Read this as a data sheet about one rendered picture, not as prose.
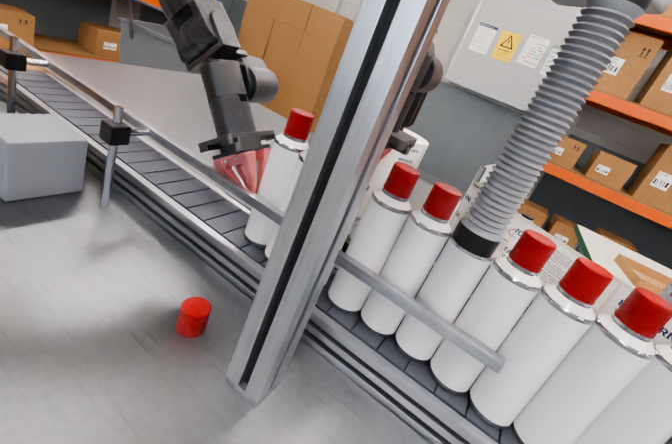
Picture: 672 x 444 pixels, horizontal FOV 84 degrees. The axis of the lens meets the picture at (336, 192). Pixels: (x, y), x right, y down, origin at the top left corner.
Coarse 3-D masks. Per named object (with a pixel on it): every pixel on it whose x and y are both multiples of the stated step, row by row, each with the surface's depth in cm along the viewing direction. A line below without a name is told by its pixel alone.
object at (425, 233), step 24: (432, 192) 42; (456, 192) 41; (432, 216) 42; (408, 240) 43; (432, 240) 41; (408, 264) 43; (432, 264) 44; (408, 288) 44; (360, 312) 49; (384, 312) 45; (384, 336) 47
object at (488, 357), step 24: (24, 48) 72; (96, 96) 63; (168, 144) 56; (216, 168) 54; (240, 192) 51; (360, 264) 44; (384, 288) 42; (408, 312) 41; (432, 312) 41; (456, 336) 39; (480, 360) 38; (504, 360) 38
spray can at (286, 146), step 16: (304, 112) 50; (288, 128) 49; (304, 128) 49; (288, 144) 49; (304, 144) 50; (272, 160) 50; (288, 160) 49; (272, 176) 51; (288, 176) 50; (272, 192) 51; (256, 224) 53; (272, 224) 53; (256, 240) 54
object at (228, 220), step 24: (24, 72) 81; (48, 96) 74; (72, 96) 79; (72, 120) 69; (96, 120) 73; (144, 144) 71; (144, 168) 63; (168, 168) 66; (168, 192) 59; (192, 192) 62; (216, 192) 65; (216, 216) 58; (240, 216) 60; (240, 240) 54; (264, 264) 51; (336, 312) 48; (360, 336) 45; (408, 360) 45; (432, 384) 43; (456, 408) 41; (504, 432) 40
